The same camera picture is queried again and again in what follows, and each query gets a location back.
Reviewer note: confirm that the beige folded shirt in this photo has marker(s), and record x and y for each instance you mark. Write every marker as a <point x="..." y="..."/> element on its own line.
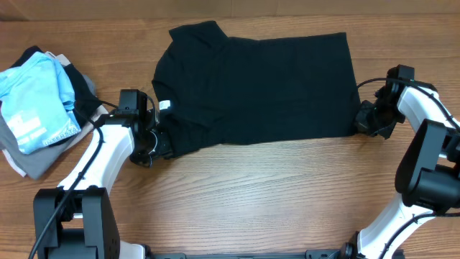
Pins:
<point x="64" y="61"/>

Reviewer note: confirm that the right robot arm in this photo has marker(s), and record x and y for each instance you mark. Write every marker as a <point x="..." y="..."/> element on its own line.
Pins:
<point x="427" y="178"/>

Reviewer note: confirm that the grey folded shirt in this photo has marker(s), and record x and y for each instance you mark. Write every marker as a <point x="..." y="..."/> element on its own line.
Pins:
<point x="37" y="163"/>

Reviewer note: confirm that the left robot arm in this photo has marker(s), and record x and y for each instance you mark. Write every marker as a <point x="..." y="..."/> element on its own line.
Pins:
<point x="76" y="219"/>

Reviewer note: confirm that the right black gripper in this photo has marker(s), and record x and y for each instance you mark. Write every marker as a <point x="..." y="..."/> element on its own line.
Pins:
<point x="362" y="123"/>

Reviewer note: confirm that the black t-shirt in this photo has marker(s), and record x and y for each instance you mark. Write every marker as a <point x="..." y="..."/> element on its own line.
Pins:
<point x="215" y="89"/>

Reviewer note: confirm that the light blue folded shirt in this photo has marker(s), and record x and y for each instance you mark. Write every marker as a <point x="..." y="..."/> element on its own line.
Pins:
<point x="37" y="103"/>

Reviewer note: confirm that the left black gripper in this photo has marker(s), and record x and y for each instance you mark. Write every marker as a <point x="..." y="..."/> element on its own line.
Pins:
<point x="165" y="144"/>

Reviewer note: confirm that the black folded shirt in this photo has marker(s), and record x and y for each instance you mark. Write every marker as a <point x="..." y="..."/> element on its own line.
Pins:
<point x="86" y="102"/>

